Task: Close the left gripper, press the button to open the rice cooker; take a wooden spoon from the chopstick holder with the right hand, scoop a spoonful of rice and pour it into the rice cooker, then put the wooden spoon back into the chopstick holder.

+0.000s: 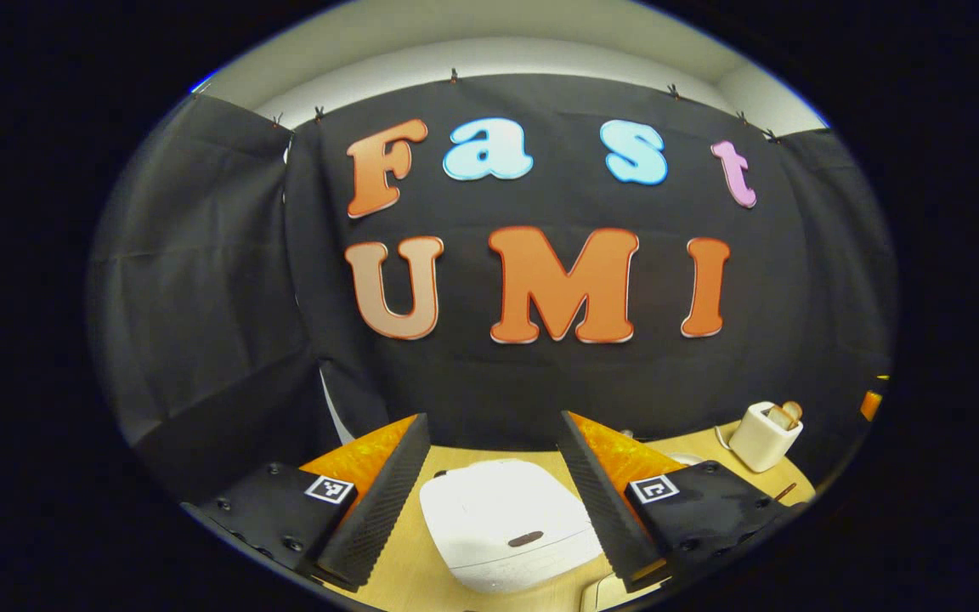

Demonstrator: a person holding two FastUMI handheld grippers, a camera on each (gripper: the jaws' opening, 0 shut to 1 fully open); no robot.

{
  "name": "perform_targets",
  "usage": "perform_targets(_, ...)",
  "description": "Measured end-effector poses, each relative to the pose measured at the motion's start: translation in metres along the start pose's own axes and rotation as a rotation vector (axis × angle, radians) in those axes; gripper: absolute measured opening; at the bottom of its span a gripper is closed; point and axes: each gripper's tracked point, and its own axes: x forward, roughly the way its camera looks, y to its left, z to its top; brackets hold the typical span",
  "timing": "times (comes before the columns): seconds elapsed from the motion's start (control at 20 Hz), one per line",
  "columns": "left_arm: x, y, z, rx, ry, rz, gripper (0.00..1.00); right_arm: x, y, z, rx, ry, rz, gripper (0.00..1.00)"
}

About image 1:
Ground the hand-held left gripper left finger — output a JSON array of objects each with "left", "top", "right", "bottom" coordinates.
[{"left": 186, "top": 413, "right": 431, "bottom": 594}]

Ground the white toaster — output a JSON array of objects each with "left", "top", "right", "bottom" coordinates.
[{"left": 728, "top": 401, "right": 804, "bottom": 473}]

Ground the white rice cooker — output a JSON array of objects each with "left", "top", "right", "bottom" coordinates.
[{"left": 419, "top": 459, "right": 605, "bottom": 594}]

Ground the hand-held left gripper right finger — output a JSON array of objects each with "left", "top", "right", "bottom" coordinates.
[{"left": 557, "top": 411, "right": 806, "bottom": 594}]

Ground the black backdrop cloth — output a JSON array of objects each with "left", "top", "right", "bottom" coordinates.
[{"left": 88, "top": 72, "right": 897, "bottom": 494}]

